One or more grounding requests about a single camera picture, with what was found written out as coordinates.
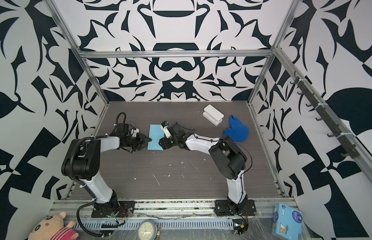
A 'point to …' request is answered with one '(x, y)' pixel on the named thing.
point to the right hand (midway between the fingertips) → (163, 139)
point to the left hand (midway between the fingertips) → (150, 139)
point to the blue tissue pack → (287, 222)
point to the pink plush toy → (52, 227)
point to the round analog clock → (146, 230)
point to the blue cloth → (238, 132)
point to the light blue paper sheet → (156, 132)
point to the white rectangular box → (213, 115)
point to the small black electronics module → (240, 226)
